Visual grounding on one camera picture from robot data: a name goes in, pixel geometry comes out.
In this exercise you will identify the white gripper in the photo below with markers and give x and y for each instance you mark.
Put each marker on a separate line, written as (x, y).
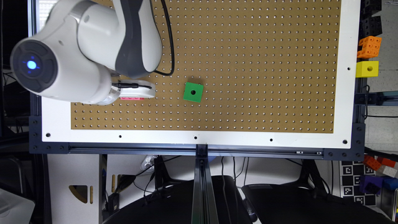
(135, 89)

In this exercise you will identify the pink block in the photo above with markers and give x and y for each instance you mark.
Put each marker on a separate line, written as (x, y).
(131, 99)

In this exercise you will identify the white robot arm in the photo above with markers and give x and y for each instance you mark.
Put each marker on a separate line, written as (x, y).
(90, 53)

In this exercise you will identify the green cube block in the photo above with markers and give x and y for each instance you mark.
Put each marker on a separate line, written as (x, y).
(193, 92)

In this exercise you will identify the yellow cube block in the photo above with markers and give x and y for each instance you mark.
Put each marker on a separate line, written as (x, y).
(367, 69)

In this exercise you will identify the orange block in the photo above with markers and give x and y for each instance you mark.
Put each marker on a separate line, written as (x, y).
(370, 47)

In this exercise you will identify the black block stack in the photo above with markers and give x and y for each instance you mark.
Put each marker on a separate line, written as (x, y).
(368, 23)

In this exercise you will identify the purple block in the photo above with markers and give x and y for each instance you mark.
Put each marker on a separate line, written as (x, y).
(370, 184)

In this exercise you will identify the white cabinet panel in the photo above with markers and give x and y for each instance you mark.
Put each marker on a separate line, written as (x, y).
(75, 188)

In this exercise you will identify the left black chair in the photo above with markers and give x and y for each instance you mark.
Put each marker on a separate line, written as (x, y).
(177, 207)

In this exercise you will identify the black chair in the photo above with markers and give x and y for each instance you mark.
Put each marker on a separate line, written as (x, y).
(177, 207)
(281, 204)

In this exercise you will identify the right black chair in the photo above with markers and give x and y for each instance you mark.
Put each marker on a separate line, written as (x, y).
(281, 204)

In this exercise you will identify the black white marker board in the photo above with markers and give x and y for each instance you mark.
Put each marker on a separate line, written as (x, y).
(350, 174)

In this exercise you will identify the red orange blocks pile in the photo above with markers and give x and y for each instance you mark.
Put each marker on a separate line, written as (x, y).
(381, 165)

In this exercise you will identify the brown pegboard with white frame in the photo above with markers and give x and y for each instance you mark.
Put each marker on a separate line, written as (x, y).
(266, 66)

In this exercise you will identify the dark aluminium table frame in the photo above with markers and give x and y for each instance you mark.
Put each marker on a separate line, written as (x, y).
(50, 132)

